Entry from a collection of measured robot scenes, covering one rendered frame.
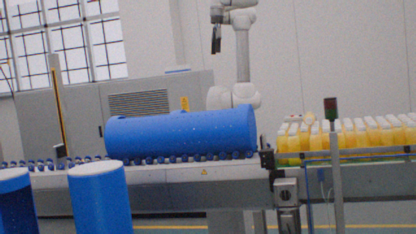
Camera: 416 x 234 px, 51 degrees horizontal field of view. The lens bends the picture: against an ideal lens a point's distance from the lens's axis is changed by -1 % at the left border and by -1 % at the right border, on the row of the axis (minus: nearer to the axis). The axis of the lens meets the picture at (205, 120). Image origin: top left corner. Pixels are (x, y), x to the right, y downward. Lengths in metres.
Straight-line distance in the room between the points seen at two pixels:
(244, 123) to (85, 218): 0.95
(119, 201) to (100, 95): 2.46
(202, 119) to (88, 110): 2.37
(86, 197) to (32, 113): 2.97
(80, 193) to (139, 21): 3.49
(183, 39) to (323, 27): 1.68
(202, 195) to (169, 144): 0.35
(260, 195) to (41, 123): 3.09
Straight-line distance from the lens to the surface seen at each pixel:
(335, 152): 2.12
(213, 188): 2.51
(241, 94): 3.10
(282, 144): 2.37
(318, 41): 5.18
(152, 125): 2.55
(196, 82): 4.12
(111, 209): 2.21
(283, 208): 2.22
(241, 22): 3.14
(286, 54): 5.21
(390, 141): 2.35
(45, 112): 4.96
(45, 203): 3.05
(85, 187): 2.18
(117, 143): 2.63
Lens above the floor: 1.46
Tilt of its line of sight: 7 degrees down
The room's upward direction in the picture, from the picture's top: 7 degrees counter-clockwise
